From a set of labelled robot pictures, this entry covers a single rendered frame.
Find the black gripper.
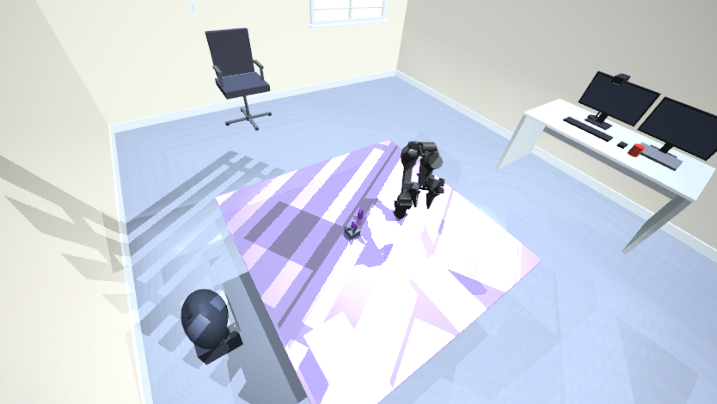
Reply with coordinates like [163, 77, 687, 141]
[403, 170, 444, 209]

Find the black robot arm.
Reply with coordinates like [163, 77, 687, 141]
[393, 141, 445, 219]

